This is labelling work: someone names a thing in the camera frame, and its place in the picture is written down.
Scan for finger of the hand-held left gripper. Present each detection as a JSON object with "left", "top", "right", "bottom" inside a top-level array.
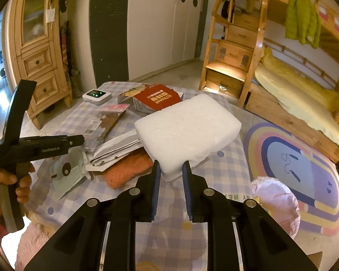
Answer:
[{"left": 64, "top": 135, "right": 85, "bottom": 149}]

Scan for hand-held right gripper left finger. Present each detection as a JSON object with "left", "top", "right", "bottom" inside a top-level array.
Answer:
[{"left": 24, "top": 160, "right": 161, "bottom": 271}]

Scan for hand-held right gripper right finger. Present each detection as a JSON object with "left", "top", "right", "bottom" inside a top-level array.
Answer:
[{"left": 181, "top": 160, "right": 318, "bottom": 271}]

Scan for brown paper envelope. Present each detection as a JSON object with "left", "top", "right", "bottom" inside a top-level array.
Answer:
[{"left": 84, "top": 103, "right": 130, "bottom": 151}]

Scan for white foam block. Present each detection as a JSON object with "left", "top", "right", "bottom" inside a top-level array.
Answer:
[{"left": 134, "top": 94, "right": 242, "bottom": 182}]

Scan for pink bag trash bin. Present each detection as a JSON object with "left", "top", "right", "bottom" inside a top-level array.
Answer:
[{"left": 250, "top": 176, "right": 300, "bottom": 239}]

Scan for person's left hand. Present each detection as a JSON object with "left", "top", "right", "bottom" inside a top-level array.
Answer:
[{"left": 0, "top": 162, "right": 36, "bottom": 212}]

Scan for orange cloth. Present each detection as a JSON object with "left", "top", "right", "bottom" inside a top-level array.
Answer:
[{"left": 103, "top": 149, "right": 155, "bottom": 189}]

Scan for pale green cartoon packet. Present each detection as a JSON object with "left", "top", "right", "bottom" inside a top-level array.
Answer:
[{"left": 49, "top": 149, "right": 92, "bottom": 200}]

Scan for folded white paper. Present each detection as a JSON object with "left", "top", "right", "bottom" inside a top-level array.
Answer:
[{"left": 85, "top": 131, "right": 145, "bottom": 173}]

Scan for white device with green lights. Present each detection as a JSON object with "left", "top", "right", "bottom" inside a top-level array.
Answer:
[{"left": 82, "top": 89, "right": 112, "bottom": 102}]

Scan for checked tablecloth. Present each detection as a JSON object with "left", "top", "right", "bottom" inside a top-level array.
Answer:
[{"left": 25, "top": 81, "right": 261, "bottom": 271}]

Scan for wooden cabinet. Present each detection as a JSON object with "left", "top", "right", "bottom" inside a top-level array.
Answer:
[{"left": 2, "top": 0, "right": 73, "bottom": 130}]

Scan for red paper box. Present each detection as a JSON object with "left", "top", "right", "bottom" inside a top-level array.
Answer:
[{"left": 117, "top": 84, "right": 184, "bottom": 114}]

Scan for pink fluffy cushion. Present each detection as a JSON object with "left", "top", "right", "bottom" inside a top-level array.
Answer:
[{"left": 15, "top": 222, "right": 63, "bottom": 271}]

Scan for rainbow rug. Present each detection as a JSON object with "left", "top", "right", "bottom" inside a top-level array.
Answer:
[{"left": 242, "top": 122, "right": 339, "bottom": 236}]

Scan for wooden bunk bed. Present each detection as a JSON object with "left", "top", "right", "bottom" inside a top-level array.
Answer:
[{"left": 243, "top": 0, "right": 339, "bottom": 165}]

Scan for white wardrobe with round holes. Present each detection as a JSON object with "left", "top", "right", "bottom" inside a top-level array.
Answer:
[{"left": 89, "top": 0, "right": 210, "bottom": 83}]

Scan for brown board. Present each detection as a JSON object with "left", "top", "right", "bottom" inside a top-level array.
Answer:
[{"left": 299, "top": 248, "right": 324, "bottom": 270}]

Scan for wooden stair drawers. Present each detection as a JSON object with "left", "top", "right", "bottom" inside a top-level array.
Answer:
[{"left": 199, "top": 0, "right": 269, "bottom": 100}]

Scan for yellow bedding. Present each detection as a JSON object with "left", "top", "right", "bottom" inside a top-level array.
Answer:
[{"left": 255, "top": 47, "right": 339, "bottom": 153}]

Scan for green puffer jacket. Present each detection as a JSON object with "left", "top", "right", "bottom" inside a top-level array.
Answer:
[{"left": 284, "top": 0, "right": 322, "bottom": 49}]

